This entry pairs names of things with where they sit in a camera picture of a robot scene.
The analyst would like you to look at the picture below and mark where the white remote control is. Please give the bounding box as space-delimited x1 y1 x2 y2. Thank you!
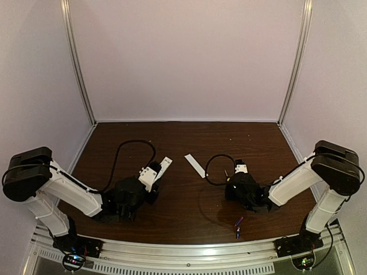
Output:
155 156 173 181

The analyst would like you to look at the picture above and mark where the white battery cover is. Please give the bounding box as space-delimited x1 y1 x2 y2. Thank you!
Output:
185 154 207 178

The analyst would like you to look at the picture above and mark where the yellow handled screwdriver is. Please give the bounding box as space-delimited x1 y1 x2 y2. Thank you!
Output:
224 169 232 182

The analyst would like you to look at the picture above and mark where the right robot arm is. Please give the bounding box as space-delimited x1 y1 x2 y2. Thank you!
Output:
225 140 365 239

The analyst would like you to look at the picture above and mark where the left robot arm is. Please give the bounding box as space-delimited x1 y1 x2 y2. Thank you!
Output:
1 147 171 238

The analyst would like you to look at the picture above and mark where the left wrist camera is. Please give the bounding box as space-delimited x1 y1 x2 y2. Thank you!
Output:
138 161 162 193

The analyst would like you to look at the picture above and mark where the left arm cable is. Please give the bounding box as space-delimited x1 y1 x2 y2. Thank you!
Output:
97 139 157 195

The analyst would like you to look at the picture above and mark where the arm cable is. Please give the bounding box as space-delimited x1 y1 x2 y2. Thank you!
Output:
97 139 157 195
205 154 237 187

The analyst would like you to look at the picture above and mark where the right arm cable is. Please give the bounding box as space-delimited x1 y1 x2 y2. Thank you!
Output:
205 154 237 187

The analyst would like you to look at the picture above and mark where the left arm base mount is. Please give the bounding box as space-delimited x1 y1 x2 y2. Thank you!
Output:
52 236 104 273

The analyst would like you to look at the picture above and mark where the front aluminium rail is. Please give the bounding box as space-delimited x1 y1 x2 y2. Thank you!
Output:
20 233 356 274

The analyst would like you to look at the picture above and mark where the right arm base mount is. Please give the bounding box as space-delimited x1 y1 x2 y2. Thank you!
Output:
274 235 323 271

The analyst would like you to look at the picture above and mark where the left aluminium frame post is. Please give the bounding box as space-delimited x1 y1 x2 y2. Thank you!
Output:
61 0 97 127

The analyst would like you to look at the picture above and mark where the aluminium frame post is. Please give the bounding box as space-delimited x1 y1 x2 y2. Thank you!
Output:
278 0 313 127
61 0 97 127

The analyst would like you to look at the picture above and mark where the right aluminium frame post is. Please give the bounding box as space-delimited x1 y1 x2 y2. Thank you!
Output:
278 0 313 127

